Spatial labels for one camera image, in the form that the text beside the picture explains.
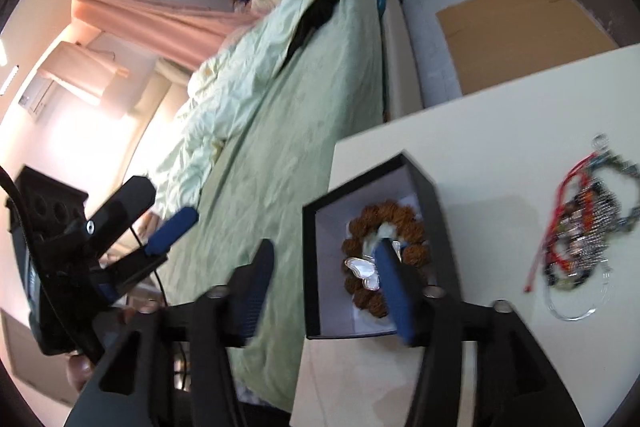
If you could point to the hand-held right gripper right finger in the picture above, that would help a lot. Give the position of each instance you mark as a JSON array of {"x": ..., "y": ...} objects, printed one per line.
[{"x": 395, "y": 289}]

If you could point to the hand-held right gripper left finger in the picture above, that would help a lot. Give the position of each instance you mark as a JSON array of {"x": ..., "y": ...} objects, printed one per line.
[{"x": 254, "y": 294}]

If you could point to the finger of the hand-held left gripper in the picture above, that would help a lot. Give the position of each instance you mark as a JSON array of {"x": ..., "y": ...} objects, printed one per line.
[
  {"x": 125, "y": 202},
  {"x": 172, "y": 227}
]

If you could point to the silver butterfly hair clip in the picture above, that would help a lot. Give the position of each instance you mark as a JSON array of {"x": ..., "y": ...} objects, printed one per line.
[{"x": 362, "y": 269}]

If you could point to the black square box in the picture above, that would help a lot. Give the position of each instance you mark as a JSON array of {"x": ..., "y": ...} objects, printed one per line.
[{"x": 432, "y": 207}]

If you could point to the clear thin bangle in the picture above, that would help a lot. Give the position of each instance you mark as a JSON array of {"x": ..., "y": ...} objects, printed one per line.
[{"x": 575, "y": 316}]

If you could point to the person's left hand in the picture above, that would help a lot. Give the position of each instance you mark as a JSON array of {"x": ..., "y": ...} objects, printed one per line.
[{"x": 80, "y": 372}]

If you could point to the bed with green sheet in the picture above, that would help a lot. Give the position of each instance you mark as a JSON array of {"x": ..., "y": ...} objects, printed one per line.
[{"x": 280, "y": 147}]

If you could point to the white air conditioner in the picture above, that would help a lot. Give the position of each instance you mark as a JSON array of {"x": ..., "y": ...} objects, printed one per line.
[{"x": 35, "y": 99}]

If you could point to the hanging pale pink towel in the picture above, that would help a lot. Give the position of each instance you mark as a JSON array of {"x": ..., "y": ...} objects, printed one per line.
[{"x": 80, "y": 72}]

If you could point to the white strip light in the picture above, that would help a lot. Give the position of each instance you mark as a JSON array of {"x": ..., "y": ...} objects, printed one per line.
[{"x": 10, "y": 79}]

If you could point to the pale green duvet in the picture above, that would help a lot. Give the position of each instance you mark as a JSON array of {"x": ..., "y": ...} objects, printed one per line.
[{"x": 240, "y": 67}]

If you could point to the white square table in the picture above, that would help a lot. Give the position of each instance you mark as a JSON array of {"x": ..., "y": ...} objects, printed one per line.
[{"x": 500, "y": 147}]

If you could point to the draped pink curtain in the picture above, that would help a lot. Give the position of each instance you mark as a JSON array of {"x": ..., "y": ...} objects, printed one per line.
[{"x": 150, "y": 17}]

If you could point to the black garment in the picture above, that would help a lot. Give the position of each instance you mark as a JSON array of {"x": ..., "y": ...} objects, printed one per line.
[{"x": 315, "y": 19}]

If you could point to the brown cardboard sheet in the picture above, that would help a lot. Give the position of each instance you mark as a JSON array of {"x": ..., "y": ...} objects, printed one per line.
[{"x": 520, "y": 37}]

